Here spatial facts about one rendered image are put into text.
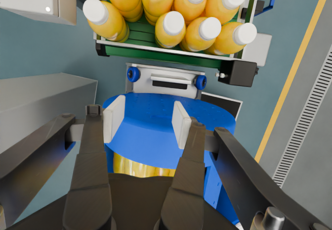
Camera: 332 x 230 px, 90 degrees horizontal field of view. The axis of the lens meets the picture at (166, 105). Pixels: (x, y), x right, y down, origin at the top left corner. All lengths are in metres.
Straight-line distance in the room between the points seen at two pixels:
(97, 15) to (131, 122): 0.21
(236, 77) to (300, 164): 1.93
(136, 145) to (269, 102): 1.67
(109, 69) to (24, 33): 0.67
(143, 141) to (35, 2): 0.32
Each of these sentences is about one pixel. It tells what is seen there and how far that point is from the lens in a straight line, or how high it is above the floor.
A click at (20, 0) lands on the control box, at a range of 0.44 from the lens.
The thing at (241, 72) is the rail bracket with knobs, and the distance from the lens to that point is 0.51.
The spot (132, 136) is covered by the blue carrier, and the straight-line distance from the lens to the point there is 0.26.
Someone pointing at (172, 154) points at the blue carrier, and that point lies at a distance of 0.26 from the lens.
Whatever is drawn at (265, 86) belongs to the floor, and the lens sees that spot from 1.79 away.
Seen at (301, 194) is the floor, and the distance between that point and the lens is 2.61.
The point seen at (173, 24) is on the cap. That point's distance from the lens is 0.35.
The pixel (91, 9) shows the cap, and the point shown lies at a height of 1.11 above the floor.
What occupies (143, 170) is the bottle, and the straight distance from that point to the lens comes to 0.38.
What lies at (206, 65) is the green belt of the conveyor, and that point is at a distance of 0.59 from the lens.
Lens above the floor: 1.45
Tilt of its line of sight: 75 degrees down
